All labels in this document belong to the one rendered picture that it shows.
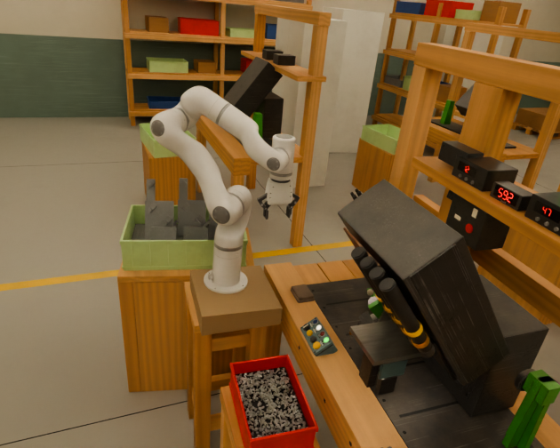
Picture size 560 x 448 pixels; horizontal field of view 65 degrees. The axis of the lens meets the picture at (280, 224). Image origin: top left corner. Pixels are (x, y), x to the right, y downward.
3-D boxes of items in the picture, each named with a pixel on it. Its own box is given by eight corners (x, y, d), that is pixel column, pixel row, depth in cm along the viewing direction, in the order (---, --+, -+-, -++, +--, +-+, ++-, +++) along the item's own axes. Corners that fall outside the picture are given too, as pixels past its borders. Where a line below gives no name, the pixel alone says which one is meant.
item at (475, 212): (474, 252, 149) (487, 212, 142) (443, 228, 163) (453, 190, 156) (502, 248, 153) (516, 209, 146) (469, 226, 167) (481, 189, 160)
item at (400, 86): (454, 171, 653) (502, 0, 550) (367, 125, 855) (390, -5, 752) (482, 169, 672) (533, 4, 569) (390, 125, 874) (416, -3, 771)
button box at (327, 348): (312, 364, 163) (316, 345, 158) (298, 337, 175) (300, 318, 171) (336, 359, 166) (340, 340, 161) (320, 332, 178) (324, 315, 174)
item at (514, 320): (469, 419, 142) (502, 338, 127) (415, 353, 167) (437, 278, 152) (513, 407, 148) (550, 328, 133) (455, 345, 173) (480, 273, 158)
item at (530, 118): (544, 140, 876) (552, 117, 856) (510, 128, 941) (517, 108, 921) (582, 137, 924) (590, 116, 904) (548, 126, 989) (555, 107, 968)
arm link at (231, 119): (215, 109, 149) (288, 160, 149) (233, 100, 163) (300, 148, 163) (204, 131, 154) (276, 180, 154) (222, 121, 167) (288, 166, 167)
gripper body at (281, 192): (290, 172, 170) (287, 198, 175) (264, 172, 166) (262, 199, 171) (297, 179, 163) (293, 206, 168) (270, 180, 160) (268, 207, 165)
